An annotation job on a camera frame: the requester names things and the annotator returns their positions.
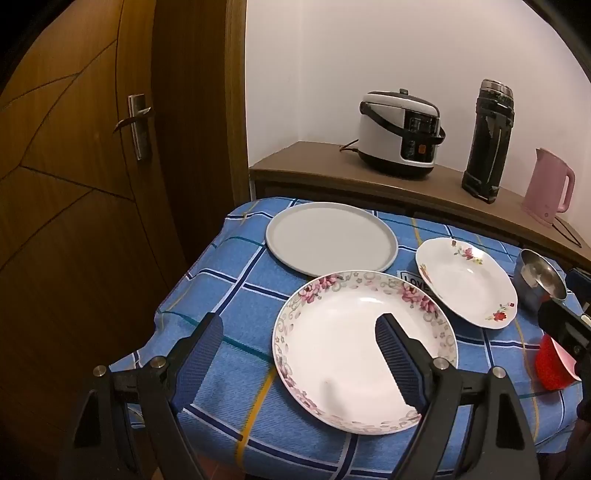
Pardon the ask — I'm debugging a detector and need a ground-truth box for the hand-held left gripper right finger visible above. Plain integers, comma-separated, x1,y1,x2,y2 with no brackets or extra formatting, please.
375,313,541,480

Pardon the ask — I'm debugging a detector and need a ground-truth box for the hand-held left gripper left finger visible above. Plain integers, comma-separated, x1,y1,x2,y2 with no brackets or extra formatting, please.
59,313,224,480

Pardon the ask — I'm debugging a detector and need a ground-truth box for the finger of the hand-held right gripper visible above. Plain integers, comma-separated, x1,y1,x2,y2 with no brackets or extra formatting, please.
567,268,591,303
538,299,591,370

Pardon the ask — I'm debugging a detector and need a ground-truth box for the steel bowl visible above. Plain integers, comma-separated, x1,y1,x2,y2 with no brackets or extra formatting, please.
515,248,568,312

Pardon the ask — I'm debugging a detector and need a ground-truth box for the pink floral rim plate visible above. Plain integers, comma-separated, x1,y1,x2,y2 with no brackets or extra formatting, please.
271,271,459,436

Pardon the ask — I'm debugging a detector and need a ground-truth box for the white red flower plate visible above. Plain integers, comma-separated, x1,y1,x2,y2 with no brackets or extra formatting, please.
416,237,519,330

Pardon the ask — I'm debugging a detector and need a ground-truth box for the plain grey plate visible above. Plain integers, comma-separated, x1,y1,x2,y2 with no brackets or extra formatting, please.
265,202,399,278

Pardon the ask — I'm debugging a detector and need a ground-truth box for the blue checked tablecloth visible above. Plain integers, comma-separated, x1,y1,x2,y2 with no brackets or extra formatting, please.
108,198,591,474

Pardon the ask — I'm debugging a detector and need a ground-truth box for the pink electric kettle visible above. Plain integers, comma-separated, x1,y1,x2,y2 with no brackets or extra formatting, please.
522,148,576,228

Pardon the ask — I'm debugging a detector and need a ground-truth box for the black thermos flask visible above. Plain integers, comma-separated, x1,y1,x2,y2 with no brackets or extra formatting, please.
461,78,515,205

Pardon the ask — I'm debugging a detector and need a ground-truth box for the wooden cabinet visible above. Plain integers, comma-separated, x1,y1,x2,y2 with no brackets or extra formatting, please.
248,141,591,278

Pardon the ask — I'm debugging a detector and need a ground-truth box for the wooden door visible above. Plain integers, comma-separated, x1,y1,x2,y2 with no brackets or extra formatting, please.
0,0,190,462

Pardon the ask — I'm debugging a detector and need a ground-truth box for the white black rice cooker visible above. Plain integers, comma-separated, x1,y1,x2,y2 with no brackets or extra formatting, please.
358,89,447,177

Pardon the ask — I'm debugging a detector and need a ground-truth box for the black kettle cable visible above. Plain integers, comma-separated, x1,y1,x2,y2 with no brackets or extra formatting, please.
551,215,583,248

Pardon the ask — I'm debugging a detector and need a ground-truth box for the metal door handle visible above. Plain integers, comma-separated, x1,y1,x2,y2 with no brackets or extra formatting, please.
113,93,153,161

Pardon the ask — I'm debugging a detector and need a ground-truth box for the wooden door frame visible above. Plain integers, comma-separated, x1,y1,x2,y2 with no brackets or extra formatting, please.
152,0,252,278

